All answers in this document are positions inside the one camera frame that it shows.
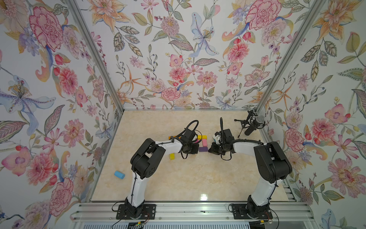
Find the purple block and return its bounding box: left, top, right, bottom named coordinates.
left=199, top=147, right=208, bottom=152

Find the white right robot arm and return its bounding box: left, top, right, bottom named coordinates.
left=208, top=129, right=293, bottom=219

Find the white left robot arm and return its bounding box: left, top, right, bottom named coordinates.
left=124, top=128, right=199, bottom=218

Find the light blue block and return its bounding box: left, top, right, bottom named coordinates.
left=114, top=171, right=125, bottom=179

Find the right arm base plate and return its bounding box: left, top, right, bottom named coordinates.
left=228, top=203, right=273, bottom=220

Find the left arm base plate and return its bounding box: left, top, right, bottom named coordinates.
left=116, top=204, right=156, bottom=220

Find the aluminium frame rail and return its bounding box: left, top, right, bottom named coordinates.
left=71, top=202, right=315, bottom=223

